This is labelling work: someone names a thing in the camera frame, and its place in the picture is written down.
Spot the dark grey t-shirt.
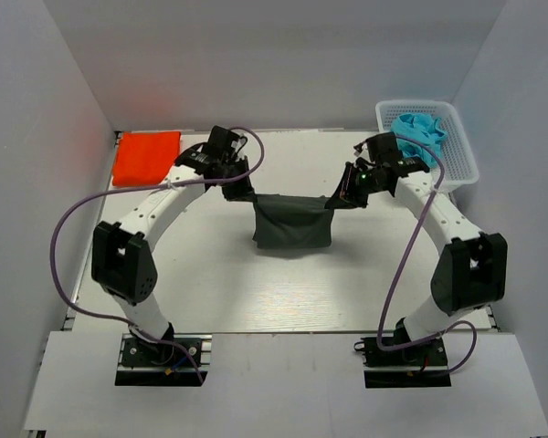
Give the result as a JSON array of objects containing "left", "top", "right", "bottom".
[{"left": 252, "top": 194, "right": 334, "bottom": 250}]

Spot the crumpled light blue t-shirt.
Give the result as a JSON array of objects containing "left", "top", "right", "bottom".
[{"left": 391, "top": 112, "right": 448, "bottom": 169}]

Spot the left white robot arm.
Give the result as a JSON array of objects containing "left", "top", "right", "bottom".
[{"left": 91, "top": 126, "right": 257, "bottom": 364}]

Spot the folded orange t-shirt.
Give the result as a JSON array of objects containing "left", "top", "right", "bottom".
[{"left": 111, "top": 131, "right": 181, "bottom": 188}]

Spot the white plastic basket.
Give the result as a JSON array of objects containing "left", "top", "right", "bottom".
[{"left": 375, "top": 99, "right": 479, "bottom": 193}]

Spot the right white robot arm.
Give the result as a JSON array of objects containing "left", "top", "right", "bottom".
[{"left": 325, "top": 132, "right": 508, "bottom": 364}]

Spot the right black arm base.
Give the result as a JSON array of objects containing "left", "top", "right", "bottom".
[{"left": 353, "top": 337, "right": 451, "bottom": 389}]

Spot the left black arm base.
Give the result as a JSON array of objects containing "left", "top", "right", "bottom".
[{"left": 114, "top": 334, "right": 212, "bottom": 388}]

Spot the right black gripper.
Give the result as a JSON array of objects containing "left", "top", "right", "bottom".
[{"left": 326, "top": 162, "right": 386, "bottom": 210}]

